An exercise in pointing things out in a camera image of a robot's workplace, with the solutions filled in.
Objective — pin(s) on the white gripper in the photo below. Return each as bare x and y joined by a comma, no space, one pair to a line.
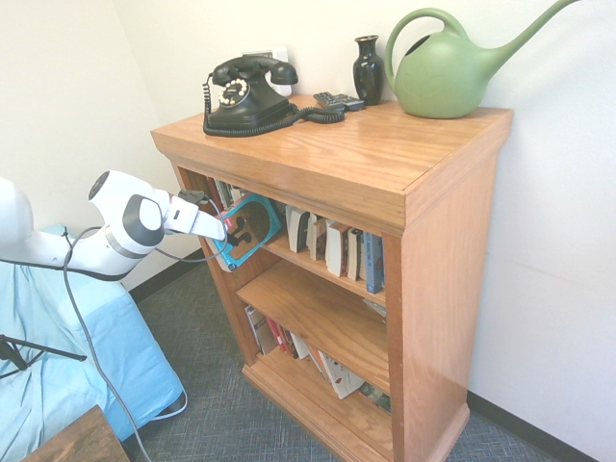
192,219

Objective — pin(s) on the teal cover paperback book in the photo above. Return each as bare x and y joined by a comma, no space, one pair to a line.
255,226

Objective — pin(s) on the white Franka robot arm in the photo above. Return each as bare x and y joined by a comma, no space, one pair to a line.
120,212

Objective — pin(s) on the striped spine book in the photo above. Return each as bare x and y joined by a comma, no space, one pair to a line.
226,192

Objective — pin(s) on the white paged paperback book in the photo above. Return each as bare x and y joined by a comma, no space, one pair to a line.
239,193

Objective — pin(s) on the dark red spine book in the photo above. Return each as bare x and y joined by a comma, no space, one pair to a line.
215,192

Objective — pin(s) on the blue cover book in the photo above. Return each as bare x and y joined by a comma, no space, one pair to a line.
279,209

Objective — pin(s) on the black cover paperback book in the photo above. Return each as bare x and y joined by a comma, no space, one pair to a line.
296,228

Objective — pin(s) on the brown cover paperback book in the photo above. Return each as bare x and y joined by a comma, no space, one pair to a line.
316,238

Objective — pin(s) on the black rotary telephone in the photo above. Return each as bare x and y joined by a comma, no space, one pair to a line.
269,125

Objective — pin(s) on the gray white cover book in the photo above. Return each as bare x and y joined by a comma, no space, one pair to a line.
257,329

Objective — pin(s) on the orange cover paperback book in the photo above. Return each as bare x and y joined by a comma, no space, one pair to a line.
334,248

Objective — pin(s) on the black rotary telephone base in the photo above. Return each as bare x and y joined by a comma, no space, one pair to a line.
250,103

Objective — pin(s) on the black spine paperback book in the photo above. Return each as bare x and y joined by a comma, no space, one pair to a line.
354,255

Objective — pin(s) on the dark maroon spine book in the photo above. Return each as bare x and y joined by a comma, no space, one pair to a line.
289,344

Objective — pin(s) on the plain white book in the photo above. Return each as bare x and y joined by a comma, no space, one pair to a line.
300,347

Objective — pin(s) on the blue spine book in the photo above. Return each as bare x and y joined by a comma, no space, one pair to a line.
373,262

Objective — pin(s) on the black telephone handset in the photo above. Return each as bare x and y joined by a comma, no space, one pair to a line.
255,67

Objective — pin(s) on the black remote control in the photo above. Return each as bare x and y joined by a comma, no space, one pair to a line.
351,102
327,100

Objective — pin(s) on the light blue cloth cover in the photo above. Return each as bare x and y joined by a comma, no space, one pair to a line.
120,346

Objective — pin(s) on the orange spine book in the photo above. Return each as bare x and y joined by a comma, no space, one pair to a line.
316,361

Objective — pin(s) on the flat lying magazine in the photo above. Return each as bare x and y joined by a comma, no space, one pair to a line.
376,309

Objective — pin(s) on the white book red prints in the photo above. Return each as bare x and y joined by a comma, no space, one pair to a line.
341,377

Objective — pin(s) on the black ceramic vase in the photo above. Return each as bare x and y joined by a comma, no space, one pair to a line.
368,72

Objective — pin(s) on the black tripod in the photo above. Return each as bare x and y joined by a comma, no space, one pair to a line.
48,349

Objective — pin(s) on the wooden bookshelf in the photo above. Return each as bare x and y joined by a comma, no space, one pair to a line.
447,240

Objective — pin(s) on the dark green flat book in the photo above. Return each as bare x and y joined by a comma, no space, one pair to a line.
377,398

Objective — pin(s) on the green plastic watering can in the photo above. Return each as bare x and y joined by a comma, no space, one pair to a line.
438,82

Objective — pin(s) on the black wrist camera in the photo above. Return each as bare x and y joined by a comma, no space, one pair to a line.
190,196

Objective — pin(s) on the white wall plate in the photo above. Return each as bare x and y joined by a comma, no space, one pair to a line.
281,55

